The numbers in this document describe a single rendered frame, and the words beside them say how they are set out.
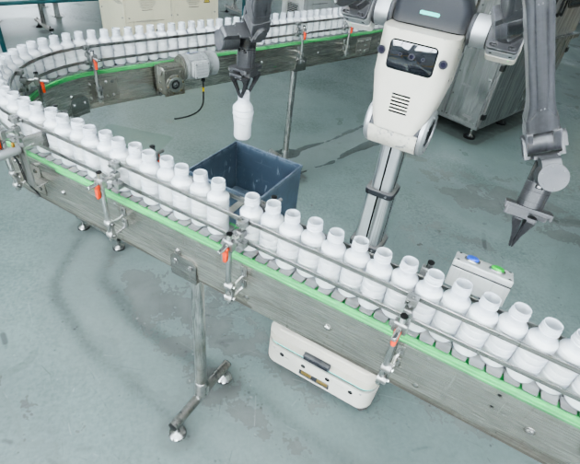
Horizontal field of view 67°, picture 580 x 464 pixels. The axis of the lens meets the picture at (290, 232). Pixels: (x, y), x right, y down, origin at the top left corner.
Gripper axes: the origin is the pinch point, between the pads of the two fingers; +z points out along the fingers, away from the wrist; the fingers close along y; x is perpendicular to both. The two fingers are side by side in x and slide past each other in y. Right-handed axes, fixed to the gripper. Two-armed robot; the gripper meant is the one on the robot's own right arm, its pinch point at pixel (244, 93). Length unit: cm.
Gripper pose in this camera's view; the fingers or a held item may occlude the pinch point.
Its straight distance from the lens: 151.9
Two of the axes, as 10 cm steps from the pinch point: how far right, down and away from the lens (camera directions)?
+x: 8.8, 3.7, -3.1
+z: -1.2, 7.9, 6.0
